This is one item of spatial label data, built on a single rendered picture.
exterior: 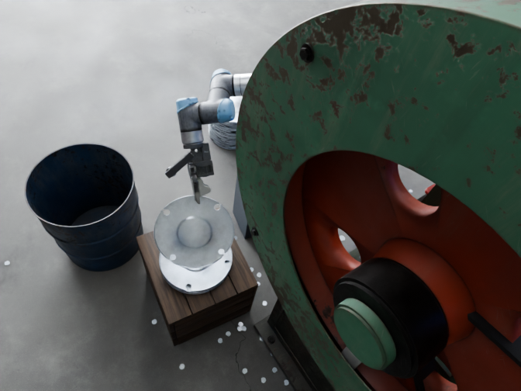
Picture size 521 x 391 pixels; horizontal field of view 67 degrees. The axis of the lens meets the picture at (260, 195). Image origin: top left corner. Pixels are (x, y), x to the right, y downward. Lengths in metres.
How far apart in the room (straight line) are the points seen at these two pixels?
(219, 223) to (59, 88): 1.77
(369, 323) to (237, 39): 2.90
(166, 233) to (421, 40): 1.22
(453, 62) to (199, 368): 1.70
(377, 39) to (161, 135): 2.18
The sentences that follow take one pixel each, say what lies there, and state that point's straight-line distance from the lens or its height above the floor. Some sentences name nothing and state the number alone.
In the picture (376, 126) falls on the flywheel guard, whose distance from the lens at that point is 0.45.
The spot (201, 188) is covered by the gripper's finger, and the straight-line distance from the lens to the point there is 1.39.
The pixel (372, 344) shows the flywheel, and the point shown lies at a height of 1.36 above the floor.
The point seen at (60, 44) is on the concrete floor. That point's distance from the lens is 3.28.
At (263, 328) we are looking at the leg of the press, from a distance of 1.92.
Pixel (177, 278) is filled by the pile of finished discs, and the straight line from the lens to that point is 1.60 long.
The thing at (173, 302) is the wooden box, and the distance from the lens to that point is 1.61.
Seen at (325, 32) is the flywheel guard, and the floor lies 1.62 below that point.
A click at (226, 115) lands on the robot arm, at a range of 1.32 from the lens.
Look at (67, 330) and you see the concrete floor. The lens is 2.03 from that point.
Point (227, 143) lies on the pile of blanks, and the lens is 2.41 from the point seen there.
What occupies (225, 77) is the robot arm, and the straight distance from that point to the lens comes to 1.43.
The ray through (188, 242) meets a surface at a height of 0.55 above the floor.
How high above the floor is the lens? 1.87
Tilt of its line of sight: 56 degrees down
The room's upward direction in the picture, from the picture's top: 12 degrees clockwise
